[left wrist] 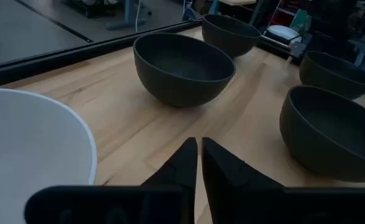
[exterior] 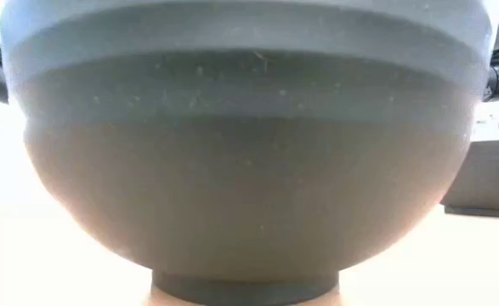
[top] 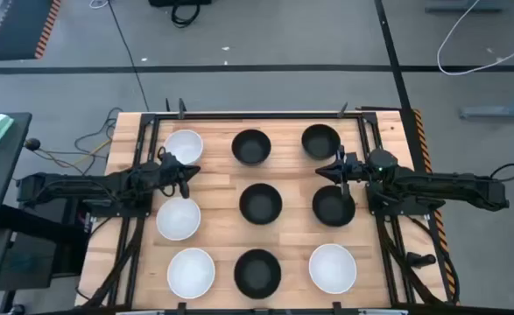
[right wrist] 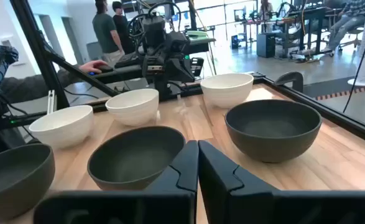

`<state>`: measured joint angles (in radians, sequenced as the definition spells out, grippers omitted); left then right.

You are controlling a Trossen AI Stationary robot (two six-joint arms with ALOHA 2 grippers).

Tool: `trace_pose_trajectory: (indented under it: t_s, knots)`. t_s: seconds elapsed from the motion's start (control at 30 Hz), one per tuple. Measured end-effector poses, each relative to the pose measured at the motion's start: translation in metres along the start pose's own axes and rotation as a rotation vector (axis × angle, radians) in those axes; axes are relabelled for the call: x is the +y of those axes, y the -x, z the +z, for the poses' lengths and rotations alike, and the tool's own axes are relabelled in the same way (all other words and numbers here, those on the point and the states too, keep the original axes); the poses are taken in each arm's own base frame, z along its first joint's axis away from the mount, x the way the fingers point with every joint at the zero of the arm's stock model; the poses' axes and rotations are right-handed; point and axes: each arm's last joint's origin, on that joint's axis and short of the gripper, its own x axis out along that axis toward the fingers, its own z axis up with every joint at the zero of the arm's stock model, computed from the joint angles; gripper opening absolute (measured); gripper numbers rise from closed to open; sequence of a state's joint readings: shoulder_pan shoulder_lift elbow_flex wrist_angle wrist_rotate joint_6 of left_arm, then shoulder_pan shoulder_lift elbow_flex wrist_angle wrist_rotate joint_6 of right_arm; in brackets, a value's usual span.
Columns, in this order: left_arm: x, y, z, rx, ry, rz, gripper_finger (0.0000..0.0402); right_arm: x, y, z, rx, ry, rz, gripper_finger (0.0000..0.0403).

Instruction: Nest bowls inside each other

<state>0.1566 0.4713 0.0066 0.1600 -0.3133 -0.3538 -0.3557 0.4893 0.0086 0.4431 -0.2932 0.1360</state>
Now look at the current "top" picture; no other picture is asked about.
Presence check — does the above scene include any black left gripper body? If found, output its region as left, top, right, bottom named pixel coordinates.
left=153, top=150, right=192, bottom=200

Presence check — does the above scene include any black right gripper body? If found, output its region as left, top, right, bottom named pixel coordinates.
left=337, top=146, right=371, bottom=200

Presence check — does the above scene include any white bowl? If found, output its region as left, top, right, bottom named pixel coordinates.
left=163, top=129, right=204, bottom=166
left=155, top=196, right=202, bottom=242
left=166, top=248, right=216, bottom=300
left=308, top=243, right=358, bottom=295

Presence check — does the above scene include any black bowl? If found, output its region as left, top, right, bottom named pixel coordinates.
left=312, top=185, right=356, bottom=228
left=300, top=123, right=341, bottom=161
left=233, top=248, right=283, bottom=300
left=231, top=129, right=272, bottom=166
left=238, top=182, right=284, bottom=226

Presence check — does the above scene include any orange black hazard strip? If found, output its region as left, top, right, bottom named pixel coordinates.
left=412, top=108, right=459, bottom=305

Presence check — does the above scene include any black equipment box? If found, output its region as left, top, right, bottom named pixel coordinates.
left=0, top=203, right=92, bottom=237

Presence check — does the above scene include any grey-blue table foot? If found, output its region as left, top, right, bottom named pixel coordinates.
left=423, top=0, right=510, bottom=13
left=459, top=87, right=514, bottom=120

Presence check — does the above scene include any dark grey bin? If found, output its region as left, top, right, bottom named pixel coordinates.
left=0, top=231, right=59, bottom=292

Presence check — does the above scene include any black mat with orange edge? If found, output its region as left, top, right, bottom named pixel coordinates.
left=0, top=0, right=63, bottom=61

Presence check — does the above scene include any black cable bundle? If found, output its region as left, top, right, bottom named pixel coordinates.
left=32, top=106, right=124, bottom=177

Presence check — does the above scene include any yellow cable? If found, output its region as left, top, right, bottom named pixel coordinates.
left=70, top=138, right=113, bottom=167

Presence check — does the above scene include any black metal frame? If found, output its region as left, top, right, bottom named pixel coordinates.
left=81, top=97, right=459, bottom=315

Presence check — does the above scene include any black clamp handle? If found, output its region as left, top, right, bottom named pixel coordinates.
left=406, top=252, right=438, bottom=270

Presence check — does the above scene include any thin black cable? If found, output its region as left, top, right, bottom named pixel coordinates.
left=106, top=0, right=151, bottom=113

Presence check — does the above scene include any long white cable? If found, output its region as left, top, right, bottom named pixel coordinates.
left=435, top=0, right=514, bottom=77

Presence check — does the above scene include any coiled black cable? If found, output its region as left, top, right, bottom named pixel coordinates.
left=170, top=3, right=201, bottom=30

